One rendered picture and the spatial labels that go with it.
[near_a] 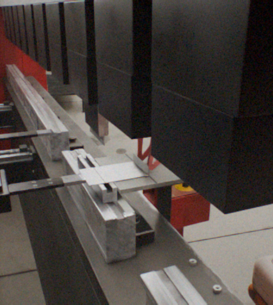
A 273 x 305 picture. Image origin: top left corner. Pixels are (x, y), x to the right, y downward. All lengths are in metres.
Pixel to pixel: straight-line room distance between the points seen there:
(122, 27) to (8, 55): 2.44
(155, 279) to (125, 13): 0.36
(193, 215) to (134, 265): 0.56
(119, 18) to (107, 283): 0.45
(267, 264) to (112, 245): 1.19
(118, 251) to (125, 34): 0.43
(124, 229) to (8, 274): 1.56
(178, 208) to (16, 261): 1.30
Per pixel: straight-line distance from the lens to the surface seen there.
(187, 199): 1.22
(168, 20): 0.36
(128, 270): 0.73
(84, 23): 0.64
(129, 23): 0.45
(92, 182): 0.77
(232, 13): 0.28
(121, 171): 0.81
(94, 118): 0.74
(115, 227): 0.71
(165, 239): 0.81
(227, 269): 2.22
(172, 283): 0.56
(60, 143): 1.22
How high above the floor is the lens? 1.33
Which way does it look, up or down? 21 degrees down
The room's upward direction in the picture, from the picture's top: straight up
